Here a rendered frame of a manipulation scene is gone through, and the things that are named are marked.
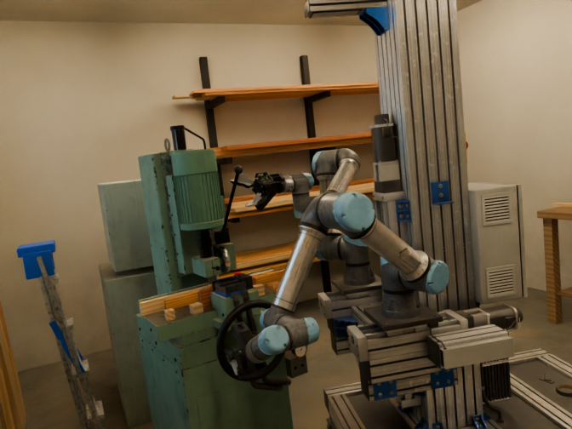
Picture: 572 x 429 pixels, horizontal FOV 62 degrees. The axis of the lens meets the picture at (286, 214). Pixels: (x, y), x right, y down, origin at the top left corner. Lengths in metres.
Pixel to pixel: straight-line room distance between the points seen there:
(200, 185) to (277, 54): 3.05
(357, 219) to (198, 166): 0.72
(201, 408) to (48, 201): 2.69
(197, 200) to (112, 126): 2.49
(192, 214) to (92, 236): 2.45
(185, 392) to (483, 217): 1.33
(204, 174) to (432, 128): 0.91
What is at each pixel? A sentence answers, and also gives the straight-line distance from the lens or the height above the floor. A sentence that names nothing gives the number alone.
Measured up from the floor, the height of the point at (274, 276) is 0.93.
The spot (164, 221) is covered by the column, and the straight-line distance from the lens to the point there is 2.10.
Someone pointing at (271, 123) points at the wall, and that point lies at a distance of 4.63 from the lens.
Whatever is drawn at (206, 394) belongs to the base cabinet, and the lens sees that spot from 1.94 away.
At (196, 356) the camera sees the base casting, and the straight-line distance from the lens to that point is 1.87.
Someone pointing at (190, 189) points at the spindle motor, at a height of 1.36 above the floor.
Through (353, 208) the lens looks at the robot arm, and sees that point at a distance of 1.41.
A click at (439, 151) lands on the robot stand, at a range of 2.00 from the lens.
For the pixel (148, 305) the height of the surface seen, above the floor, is 0.94.
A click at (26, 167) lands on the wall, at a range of 4.25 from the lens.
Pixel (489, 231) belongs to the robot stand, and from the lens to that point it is 2.08.
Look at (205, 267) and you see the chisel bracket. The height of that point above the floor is 1.04.
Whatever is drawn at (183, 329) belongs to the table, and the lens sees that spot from 1.82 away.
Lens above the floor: 1.43
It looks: 7 degrees down
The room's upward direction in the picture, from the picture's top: 6 degrees counter-clockwise
